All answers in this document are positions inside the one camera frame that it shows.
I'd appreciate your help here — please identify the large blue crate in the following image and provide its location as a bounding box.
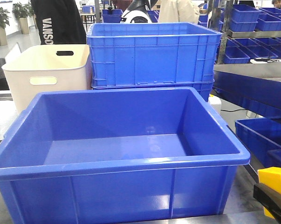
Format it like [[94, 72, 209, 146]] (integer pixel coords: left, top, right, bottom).
[[86, 23, 221, 100]]

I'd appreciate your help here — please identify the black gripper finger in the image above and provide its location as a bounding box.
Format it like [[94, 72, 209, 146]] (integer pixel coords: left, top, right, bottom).
[[253, 183, 281, 224]]

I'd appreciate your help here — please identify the potted plant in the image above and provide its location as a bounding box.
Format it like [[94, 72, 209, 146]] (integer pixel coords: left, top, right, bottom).
[[0, 7, 10, 46], [12, 0, 34, 35]]

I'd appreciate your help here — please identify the white humanoid robot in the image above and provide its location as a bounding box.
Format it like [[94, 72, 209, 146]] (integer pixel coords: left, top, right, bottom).
[[120, 0, 156, 23]]

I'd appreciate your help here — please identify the yellow toy brick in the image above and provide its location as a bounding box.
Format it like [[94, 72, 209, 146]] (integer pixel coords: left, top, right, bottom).
[[258, 167, 281, 218]]

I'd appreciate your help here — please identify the blue target bin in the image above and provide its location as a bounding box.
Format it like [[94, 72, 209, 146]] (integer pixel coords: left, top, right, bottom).
[[0, 86, 251, 224]]

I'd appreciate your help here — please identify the blue bin rack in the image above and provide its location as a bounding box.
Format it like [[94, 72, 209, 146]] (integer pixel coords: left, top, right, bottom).
[[198, 0, 281, 117]]

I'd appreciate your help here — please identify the blue bin beside cart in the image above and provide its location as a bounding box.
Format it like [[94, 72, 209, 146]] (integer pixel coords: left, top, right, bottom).
[[235, 118, 281, 168]]

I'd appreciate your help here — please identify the cream plastic bin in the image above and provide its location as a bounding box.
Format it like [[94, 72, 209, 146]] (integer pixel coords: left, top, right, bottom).
[[2, 44, 92, 113]]

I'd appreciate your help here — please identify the person in black clothes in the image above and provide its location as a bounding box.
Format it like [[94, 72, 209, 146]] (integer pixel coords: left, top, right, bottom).
[[31, 0, 86, 45]]

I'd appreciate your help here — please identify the person in beige coat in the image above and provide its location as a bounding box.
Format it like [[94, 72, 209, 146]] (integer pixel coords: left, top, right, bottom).
[[158, 0, 200, 24]]

